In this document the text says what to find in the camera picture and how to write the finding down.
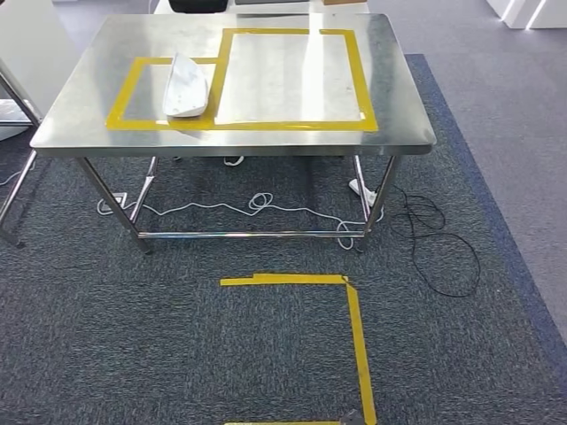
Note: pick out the black zip carry case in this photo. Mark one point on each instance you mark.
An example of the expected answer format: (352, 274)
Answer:
(199, 6)

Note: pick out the steel workbench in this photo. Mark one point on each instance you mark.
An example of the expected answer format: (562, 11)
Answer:
(399, 88)

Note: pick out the white plastic body panel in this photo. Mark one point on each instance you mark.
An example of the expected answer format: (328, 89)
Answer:
(186, 88)

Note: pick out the dark robot body part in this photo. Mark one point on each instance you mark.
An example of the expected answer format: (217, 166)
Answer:
(352, 419)

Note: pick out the white power strip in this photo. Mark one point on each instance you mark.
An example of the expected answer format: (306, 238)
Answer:
(356, 187)

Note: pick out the square floor socket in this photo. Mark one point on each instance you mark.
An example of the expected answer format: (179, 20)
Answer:
(119, 200)

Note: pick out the small yellow tape rectangle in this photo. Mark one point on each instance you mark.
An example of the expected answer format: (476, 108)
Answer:
(142, 124)

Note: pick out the large yellow tape rectangle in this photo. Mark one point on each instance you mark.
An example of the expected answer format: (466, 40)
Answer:
(288, 125)

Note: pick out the yellow floor tape outline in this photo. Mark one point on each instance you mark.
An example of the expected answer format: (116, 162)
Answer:
(359, 352)

